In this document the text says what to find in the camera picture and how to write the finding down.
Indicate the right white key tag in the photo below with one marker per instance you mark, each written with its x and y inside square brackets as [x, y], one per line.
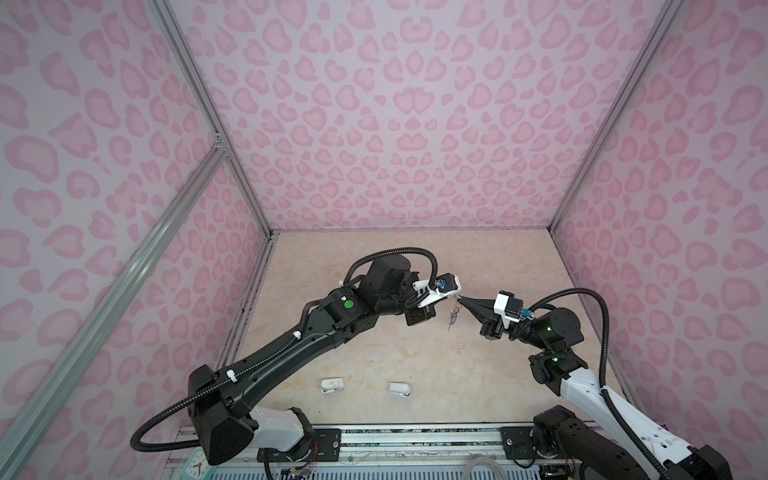
[400, 389]

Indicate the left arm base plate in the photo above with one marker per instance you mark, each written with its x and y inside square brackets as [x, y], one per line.
[321, 445]

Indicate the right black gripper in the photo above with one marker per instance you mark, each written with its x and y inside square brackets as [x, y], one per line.
[484, 313]

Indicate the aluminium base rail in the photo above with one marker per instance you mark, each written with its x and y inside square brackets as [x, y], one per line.
[398, 451]

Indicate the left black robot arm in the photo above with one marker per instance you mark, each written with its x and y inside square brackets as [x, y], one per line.
[226, 414]

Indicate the diagonal aluminium frame bar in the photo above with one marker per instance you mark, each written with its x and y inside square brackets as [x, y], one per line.
[35, 418]

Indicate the silver carabiner keyring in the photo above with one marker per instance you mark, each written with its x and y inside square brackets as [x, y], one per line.
[454, 315]

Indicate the small green clock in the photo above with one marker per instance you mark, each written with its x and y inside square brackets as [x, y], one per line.
[196, 468]

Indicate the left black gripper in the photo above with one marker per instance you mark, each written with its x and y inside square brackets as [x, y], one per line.
[421, 314]

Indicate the white key tag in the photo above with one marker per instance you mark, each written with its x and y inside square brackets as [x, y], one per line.
[400, 389]
[332, 385]

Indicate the left white key tag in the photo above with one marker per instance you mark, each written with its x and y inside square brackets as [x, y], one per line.
[332, 385]

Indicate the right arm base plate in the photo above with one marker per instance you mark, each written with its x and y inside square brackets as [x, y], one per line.
[517, 443]

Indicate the clear plastic tube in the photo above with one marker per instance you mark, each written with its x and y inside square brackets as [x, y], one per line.
[486, 464]

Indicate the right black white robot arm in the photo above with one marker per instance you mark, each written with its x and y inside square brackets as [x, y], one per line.
[597, 426]

